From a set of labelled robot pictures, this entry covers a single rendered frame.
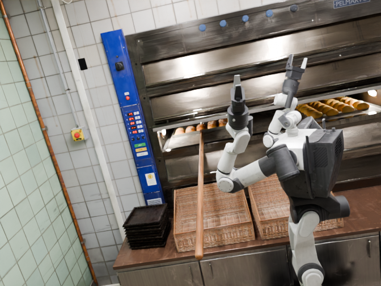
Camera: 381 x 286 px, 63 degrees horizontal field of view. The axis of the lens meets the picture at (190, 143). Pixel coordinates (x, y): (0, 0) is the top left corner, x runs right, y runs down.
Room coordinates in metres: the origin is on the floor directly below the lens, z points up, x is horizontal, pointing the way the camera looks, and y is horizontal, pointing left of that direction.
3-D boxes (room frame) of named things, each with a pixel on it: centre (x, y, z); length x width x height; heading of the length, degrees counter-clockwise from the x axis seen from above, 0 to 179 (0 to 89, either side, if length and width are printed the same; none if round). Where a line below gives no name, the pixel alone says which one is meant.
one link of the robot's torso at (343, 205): (1.45, -0.59, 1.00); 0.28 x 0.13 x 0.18; 85
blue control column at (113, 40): (3.35, 0.30, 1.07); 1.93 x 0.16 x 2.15; 174
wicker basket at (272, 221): (2.05, -0.64, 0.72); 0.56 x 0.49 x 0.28; 86
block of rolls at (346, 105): (2.70, -1.27, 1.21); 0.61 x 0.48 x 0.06; 174
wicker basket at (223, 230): (2.11, -0.05, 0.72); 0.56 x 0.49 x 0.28; 86
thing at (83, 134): (2.43, 0.84, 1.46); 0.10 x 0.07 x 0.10; 84
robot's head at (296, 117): (1.48, -0.51, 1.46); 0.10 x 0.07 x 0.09; 140
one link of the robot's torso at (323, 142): (1.43, -0.55, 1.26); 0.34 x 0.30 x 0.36; 140
